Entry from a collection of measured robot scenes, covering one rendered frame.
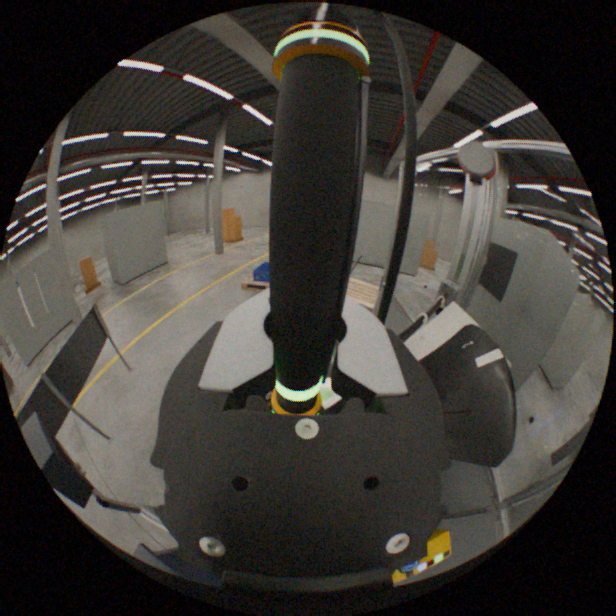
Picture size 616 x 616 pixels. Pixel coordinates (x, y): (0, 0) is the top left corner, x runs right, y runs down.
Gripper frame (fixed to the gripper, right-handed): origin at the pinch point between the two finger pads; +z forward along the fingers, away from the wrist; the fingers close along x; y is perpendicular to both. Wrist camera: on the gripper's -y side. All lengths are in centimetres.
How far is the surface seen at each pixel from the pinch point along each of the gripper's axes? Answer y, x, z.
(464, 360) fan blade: 5.5, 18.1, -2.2
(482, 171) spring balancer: -35, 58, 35
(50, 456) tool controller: 23, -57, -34
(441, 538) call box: 40, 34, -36
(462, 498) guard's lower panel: 67, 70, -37
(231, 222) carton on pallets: 54, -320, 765
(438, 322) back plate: 16.8, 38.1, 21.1
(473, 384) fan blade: 4.7, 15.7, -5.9
